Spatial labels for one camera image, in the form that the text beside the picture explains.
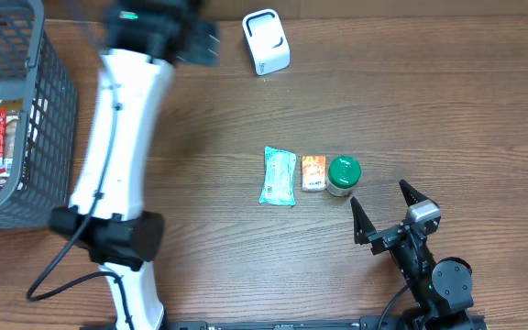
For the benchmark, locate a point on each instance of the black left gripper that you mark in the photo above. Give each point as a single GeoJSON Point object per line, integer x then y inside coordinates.
{"type": "Point", "coordinates": [204, 43]}

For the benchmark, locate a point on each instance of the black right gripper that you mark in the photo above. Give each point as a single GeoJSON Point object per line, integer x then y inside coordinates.
{"type": "Point", "coordinates": [385, 238]}

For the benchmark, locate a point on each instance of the green lid jar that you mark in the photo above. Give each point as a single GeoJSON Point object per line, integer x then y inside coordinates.
{"type": "Point", "coordinates": [342, 176]}

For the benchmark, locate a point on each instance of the orange small box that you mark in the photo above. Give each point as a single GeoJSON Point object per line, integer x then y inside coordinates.
{"type": "Point", "coordinates": [313, 173]}

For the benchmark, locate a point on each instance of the teal tissue pack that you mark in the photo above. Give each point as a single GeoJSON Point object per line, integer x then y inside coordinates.
{"type": "Point", "coordinates": [278, 186]}

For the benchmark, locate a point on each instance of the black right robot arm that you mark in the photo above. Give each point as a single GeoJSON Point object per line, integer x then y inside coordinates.
{"type": "Point", "coordinates": [436, 294]}

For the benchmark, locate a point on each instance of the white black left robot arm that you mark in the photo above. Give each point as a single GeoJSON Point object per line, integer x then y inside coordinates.
{"type": "Point", "coordinates": [144, 42]}

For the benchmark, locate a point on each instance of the white barcode scanner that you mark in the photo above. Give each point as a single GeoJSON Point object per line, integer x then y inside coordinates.
{"type": "Point", "coordinates": [266, 41]}

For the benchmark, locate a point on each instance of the grey plastic mesh basket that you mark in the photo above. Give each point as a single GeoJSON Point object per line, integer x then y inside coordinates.
{"type": "Point", "coordinates": [32, 72]}

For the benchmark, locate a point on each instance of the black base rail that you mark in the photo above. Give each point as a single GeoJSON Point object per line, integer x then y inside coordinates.
{"type": "Point", "coordinates": [363, 323]}

